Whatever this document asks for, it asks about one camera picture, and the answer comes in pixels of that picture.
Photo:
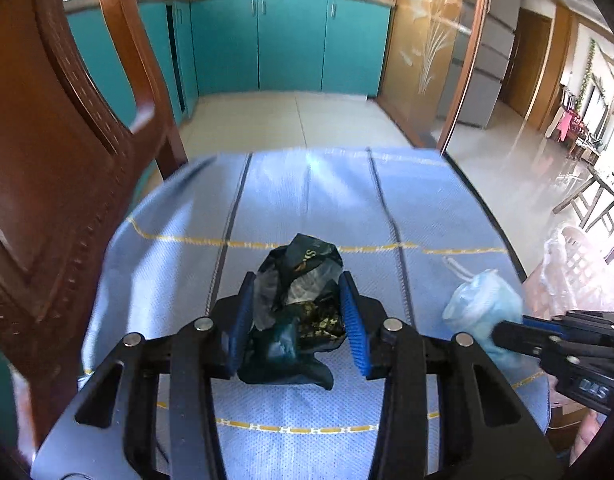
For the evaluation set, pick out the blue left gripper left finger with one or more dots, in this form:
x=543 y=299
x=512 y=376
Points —
x=239 y=322

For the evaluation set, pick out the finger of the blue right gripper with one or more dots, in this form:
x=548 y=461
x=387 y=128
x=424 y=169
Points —
x=542 y=323
x=520 y=338

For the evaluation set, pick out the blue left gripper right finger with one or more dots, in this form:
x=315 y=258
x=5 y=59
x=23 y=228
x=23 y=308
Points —
x=357 y=333

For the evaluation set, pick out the light blue tissue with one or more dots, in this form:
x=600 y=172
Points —
x=479 y=303

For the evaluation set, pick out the dark green wrapper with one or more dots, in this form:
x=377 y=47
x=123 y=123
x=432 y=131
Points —
x=297 y=315

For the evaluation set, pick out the teal lower kitchen cabinets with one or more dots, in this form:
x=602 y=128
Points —
x=207 y=47

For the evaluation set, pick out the person's right hand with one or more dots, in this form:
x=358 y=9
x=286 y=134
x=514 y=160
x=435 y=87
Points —
x=589 y=428

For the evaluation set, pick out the pink plastic waste basket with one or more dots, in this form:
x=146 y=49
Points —
x=572 y=275

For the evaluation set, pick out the wooden bench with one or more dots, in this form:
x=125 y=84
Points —
x=592 y=202

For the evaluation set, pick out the dark wooden chair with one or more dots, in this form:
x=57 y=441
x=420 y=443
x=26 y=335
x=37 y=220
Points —
x=68 y=168

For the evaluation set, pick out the brown wooden door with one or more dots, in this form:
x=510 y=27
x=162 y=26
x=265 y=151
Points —
x=525 y=65

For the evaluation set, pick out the silver refrigerator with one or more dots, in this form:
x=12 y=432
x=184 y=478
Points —
x=490 y=65

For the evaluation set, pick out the glass sliding door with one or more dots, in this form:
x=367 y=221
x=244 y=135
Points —
x=422 y=35

